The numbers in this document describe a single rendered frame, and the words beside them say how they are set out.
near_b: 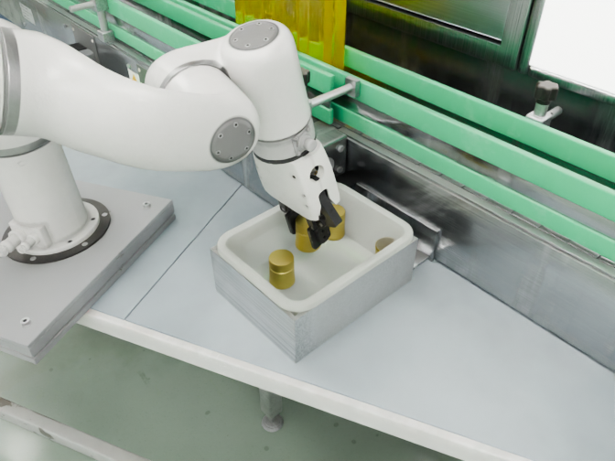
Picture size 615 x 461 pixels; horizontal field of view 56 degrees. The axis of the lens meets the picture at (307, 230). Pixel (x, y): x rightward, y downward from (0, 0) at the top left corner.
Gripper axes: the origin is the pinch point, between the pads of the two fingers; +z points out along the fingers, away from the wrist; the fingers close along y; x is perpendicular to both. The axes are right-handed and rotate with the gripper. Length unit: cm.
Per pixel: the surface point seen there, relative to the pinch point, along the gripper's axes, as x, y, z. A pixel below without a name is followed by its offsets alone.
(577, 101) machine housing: -39.1, -15.7, -0.8
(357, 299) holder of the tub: 2.6, -10.4, 5.0
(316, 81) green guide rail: -18.3, 15.1, -5.6
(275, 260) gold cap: 6.2, 0.4, 1.5
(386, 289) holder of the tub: -2.5, -10.6, 8.6
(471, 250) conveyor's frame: -14.1, -16.1, 7.5
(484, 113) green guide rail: -26.9, -8.8, -3.9
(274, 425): 13, 22, 83
